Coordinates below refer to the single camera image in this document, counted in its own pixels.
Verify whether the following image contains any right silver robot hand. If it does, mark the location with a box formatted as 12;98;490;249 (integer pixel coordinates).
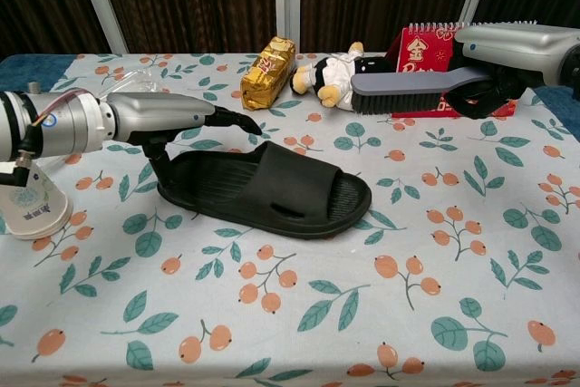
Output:
446;22;580;121

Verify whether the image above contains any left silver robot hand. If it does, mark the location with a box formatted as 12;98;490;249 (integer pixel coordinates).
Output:
108;92;264;165

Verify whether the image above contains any grey scrub brush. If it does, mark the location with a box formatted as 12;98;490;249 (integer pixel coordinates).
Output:
351;65;495;117

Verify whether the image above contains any black slipper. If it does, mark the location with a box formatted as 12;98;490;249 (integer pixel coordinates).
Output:
156;140;372;241

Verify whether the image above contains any clear plastic bag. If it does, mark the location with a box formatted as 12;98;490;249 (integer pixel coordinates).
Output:
52;68;160;98

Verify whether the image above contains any red spiral desk calendar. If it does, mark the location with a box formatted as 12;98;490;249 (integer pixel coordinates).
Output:
384;22;540;119

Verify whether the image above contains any gold foil snack package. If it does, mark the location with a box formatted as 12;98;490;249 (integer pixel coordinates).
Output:
239;35;298;111

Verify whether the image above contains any blue table cover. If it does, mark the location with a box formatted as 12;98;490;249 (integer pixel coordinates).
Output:
0;53;580;134

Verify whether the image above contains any white paper cup stack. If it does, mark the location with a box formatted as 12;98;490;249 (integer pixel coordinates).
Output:
0;169;74;241

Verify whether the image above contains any black and white plush doll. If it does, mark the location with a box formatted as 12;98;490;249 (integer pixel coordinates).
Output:
289;42;400;112

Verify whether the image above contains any floral patterned tablecloth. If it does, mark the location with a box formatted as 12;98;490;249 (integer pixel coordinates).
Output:
0;52;580;387

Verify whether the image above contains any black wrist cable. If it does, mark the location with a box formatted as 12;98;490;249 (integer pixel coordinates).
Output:
13;126;44;189

